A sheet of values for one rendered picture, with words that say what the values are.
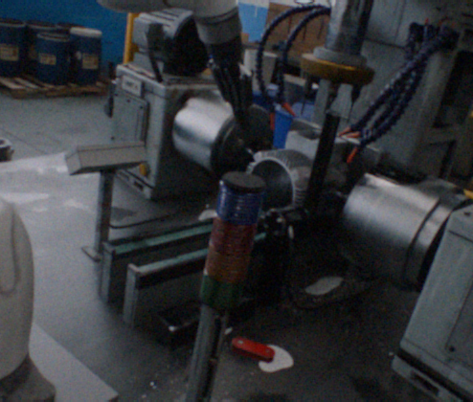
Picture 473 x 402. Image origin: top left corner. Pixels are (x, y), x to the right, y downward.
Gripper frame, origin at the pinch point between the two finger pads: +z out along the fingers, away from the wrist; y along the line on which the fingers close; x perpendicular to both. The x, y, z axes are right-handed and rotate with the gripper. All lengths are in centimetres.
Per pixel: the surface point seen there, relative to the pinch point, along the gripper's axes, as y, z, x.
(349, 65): -11.1, -3.4, -25.2
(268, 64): 148, 95, -139
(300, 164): -9.5, 14.1, -6.8
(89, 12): 602, 168, -222
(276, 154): -4.9, 11.1, -3.9
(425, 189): -40.2, 9.5, -10.7
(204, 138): 19.4, 13.6, -0.4
